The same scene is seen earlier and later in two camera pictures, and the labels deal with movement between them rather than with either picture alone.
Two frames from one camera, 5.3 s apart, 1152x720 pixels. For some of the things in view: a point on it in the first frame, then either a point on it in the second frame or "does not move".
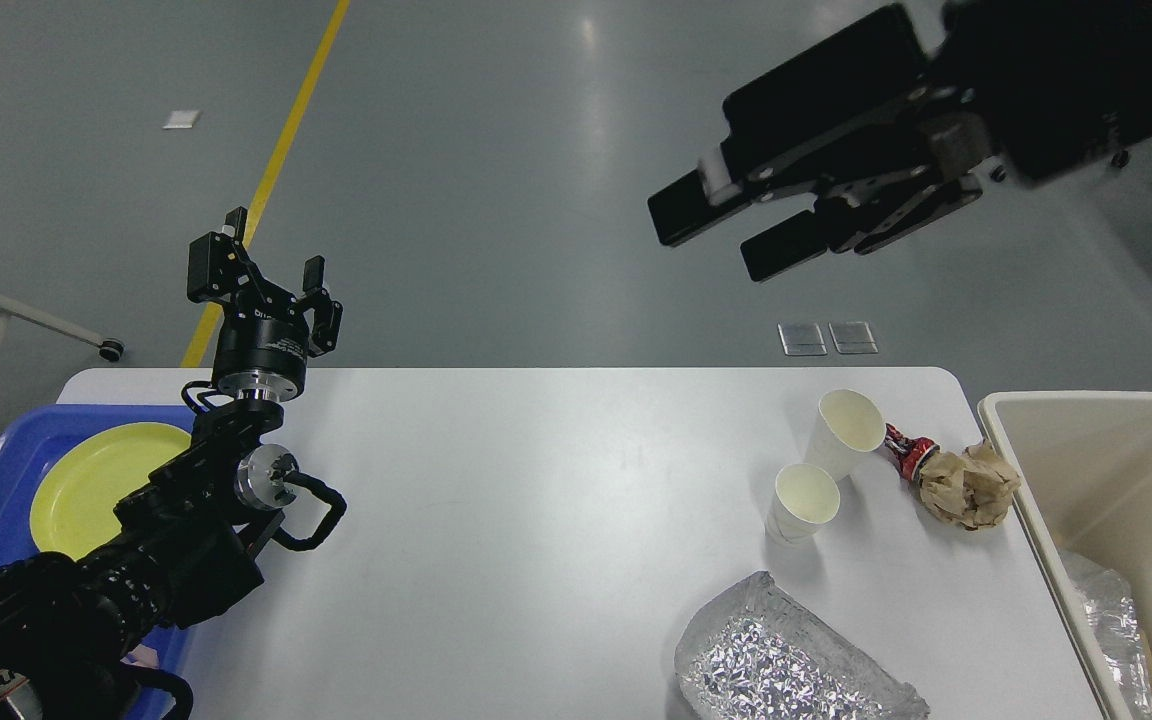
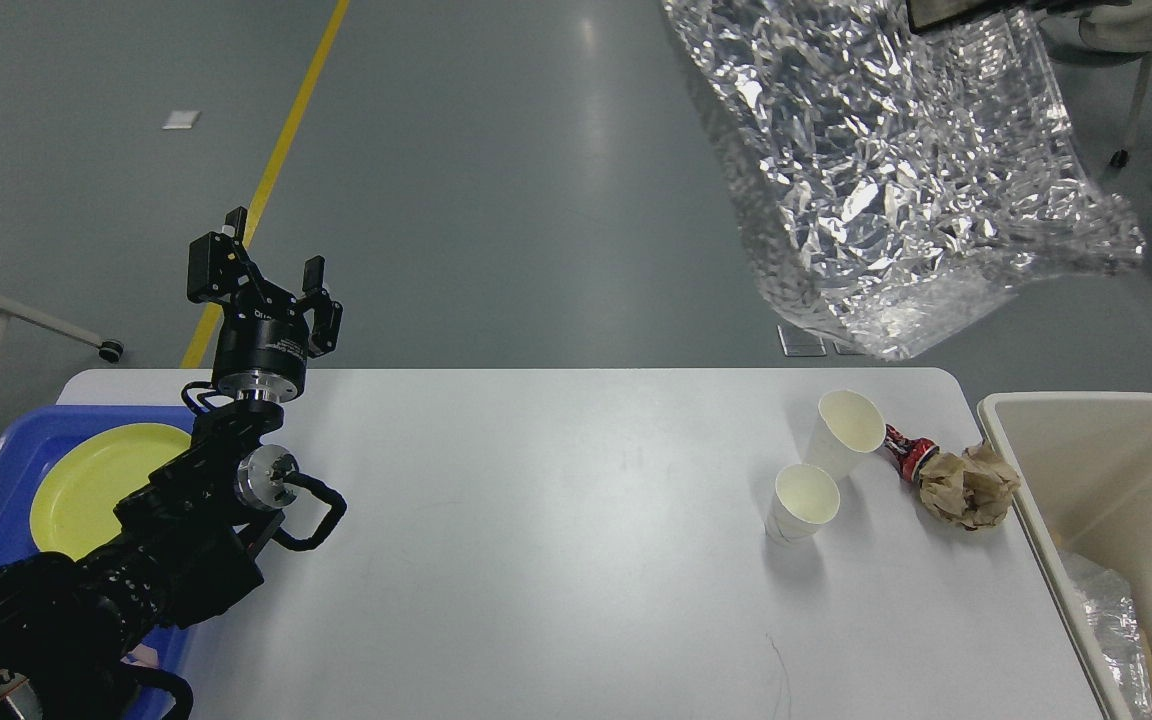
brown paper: x=972 y=489 does not move
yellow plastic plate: x=81 y=482 does not move
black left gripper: x=262 y=343 does not move
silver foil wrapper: x=758 y=655 -> x=896 y=186
